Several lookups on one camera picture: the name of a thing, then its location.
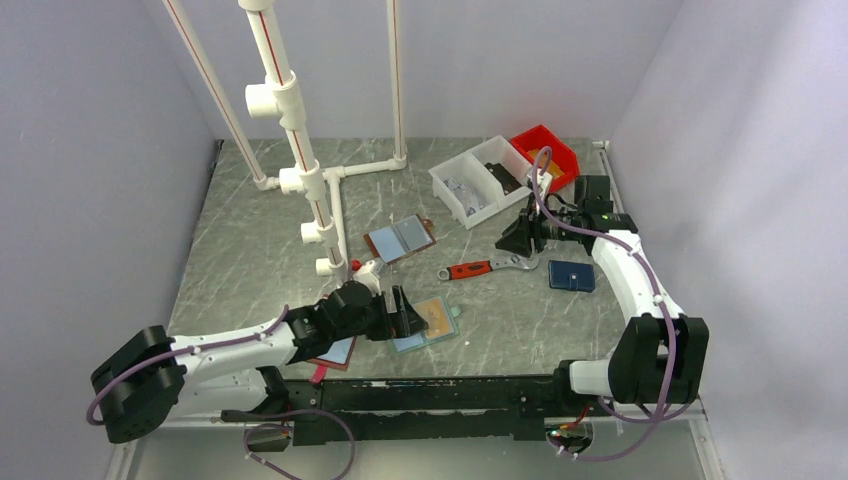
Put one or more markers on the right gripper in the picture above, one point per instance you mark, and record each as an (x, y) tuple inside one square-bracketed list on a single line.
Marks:
[(517, 237)]

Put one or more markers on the black part in bin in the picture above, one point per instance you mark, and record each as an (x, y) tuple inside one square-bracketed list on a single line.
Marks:
[(507, 181)]

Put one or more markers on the red handled adjustable wrench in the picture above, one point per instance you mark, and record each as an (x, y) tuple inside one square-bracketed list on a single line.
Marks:
[(473, 269)]

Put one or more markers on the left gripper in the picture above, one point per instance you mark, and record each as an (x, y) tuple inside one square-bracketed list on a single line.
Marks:
[(407, 320)]

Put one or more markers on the navy blue card holder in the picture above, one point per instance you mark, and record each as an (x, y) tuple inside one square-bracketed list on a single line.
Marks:
[(571, 276)]

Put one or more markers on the orange credit card in holder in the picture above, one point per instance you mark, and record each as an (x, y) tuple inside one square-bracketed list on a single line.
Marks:
[(440, 321)]

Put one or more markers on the white pvc pipe frame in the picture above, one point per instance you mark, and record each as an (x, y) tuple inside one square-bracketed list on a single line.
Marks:
[(279, 97)]

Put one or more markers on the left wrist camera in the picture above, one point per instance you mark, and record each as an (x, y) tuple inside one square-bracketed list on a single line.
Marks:
[(370, 274)]

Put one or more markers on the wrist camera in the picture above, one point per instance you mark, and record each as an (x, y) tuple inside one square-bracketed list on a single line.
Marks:
[(370, 274), (544, 182)]

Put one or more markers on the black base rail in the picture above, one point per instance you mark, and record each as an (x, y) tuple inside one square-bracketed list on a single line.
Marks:
[(519, 407)]

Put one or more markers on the white divided bin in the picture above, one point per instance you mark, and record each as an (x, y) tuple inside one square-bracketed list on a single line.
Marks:
[(469, 167)]

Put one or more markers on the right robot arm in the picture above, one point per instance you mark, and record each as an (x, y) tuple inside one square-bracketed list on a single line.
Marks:
[(660, 356)]

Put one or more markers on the grey parts in bin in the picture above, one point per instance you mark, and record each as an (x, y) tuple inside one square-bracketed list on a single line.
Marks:
[(469, 198)]

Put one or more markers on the yellow item in red bin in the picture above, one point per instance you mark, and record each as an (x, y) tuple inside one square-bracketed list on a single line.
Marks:
[(551, 168)]

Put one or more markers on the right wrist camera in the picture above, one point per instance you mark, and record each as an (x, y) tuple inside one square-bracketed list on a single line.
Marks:
[(544, 182)]

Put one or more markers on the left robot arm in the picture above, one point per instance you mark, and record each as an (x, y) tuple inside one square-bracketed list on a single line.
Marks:
[(154, 376)]

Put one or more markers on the red plastic bin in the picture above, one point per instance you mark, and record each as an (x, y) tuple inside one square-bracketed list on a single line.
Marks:
[(540, 136)]

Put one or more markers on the brown card holder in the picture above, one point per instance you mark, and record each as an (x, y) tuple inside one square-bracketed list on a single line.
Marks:
[(402, 239)]

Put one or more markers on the red card holder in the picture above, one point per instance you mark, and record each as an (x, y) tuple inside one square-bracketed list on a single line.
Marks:
[(339, 355)]

